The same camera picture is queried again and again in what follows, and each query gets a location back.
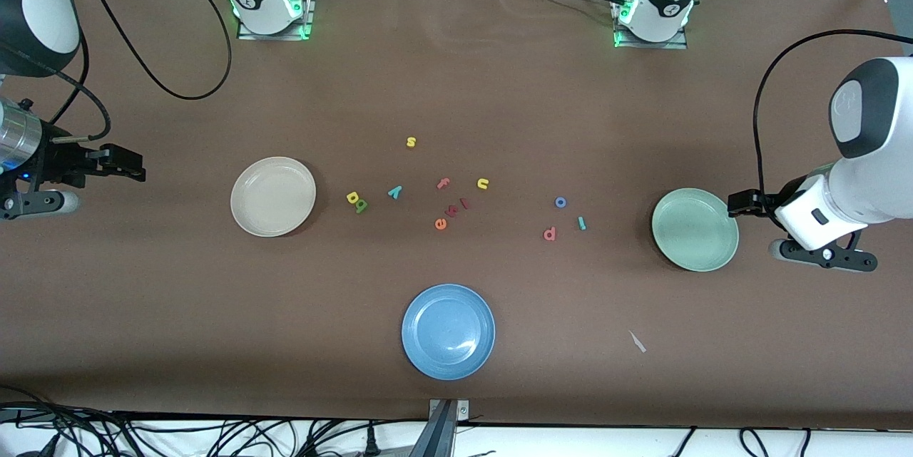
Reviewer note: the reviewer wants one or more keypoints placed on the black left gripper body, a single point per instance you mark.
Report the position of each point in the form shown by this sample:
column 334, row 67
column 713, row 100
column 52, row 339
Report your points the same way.
column 769, row 201

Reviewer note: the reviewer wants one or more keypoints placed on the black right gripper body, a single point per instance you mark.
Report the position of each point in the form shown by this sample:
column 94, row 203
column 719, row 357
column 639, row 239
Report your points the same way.
column 58, row 160

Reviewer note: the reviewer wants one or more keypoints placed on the green foam letter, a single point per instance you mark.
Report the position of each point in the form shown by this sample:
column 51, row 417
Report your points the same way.
column 362, row 208

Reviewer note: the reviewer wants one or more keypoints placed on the teal letter y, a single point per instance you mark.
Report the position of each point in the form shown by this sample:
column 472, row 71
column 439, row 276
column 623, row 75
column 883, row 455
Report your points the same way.
column 394, row 191

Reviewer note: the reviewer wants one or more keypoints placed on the light green plate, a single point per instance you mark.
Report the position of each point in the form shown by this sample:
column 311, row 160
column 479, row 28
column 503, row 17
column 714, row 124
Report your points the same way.
column 695, row 232

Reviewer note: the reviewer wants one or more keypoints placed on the beige brown plate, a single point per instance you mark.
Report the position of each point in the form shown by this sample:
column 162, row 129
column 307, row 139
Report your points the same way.
column 273, row 197

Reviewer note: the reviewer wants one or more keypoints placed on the white paper scrap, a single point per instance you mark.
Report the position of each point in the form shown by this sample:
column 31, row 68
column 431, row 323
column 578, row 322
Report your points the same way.
column 637, row 341

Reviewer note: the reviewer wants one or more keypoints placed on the brown table cover sheet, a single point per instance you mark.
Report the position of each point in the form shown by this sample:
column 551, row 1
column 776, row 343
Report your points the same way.
column 499, row 86

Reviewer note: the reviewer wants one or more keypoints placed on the orange letter e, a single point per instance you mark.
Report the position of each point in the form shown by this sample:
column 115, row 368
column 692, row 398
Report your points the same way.
column 441, row 224

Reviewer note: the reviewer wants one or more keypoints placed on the blue plate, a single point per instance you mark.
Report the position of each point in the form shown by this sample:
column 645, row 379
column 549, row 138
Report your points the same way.
column 448, row 332

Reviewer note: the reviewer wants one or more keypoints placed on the black power plug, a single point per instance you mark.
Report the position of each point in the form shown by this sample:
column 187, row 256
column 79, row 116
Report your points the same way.
column 370, row 443

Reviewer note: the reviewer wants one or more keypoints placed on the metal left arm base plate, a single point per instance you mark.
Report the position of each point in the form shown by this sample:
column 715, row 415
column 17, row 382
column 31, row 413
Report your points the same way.
column 656, row 45

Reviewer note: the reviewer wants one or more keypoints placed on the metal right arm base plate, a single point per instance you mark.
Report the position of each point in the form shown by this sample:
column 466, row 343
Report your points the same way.
column 274, row 37

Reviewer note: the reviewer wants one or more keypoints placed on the metal camera pole bracket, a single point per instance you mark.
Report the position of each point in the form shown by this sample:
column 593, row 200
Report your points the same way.
column 442, row 435

